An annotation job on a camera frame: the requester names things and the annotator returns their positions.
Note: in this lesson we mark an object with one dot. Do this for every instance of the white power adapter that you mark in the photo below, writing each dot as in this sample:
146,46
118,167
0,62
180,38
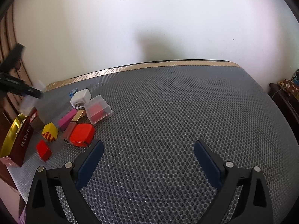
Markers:
80,98

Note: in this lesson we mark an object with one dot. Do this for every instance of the grey mesh mat gold trim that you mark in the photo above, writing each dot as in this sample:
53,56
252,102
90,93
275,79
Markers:
149,172

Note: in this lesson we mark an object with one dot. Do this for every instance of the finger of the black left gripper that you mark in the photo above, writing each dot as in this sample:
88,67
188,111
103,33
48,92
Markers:
30,91

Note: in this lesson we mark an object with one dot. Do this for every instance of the small red white box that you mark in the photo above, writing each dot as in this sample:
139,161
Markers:
36,122

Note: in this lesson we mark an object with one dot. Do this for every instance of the small blue patterned block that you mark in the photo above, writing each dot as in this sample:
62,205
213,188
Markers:
73,92

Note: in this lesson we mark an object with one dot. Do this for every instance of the gold cap lip gloss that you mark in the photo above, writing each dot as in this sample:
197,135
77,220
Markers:
72,124

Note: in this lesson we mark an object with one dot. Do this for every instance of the red rounded tape measure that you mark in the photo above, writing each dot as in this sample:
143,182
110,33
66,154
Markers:
82,135

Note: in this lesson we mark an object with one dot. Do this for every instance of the clear box with red item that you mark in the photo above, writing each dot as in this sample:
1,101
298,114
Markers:
97,110

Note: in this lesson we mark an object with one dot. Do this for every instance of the yellow red striped block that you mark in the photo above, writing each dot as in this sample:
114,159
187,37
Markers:
50,132

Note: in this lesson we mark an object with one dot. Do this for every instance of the red rectangular block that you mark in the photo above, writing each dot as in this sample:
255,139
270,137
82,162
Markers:
43,150

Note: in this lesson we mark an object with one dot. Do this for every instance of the dark wooden side furniture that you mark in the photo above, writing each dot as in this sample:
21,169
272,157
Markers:
285,95

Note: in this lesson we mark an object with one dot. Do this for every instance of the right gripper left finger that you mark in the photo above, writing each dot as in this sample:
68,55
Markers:
43,205

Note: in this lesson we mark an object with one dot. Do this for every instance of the magenta rectangular block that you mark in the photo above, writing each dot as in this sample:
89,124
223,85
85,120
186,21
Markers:
66,119

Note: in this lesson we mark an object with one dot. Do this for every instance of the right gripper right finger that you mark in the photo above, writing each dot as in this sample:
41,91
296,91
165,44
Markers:
254,203

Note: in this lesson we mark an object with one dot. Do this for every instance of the silver metal block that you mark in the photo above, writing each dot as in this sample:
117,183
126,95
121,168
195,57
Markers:
29,102

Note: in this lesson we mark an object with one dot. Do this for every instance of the brown curtain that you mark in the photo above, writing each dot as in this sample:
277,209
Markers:
8,42

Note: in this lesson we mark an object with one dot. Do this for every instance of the red gold toffee tin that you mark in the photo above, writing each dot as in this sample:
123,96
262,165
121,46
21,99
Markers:
17,140

